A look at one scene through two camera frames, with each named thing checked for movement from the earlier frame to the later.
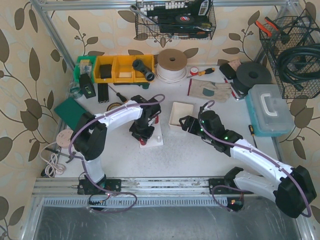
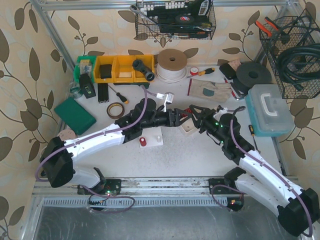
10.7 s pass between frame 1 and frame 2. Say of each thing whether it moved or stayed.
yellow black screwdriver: stayed
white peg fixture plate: stayed
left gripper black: moved
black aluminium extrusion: stayed
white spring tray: moved
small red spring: stayed
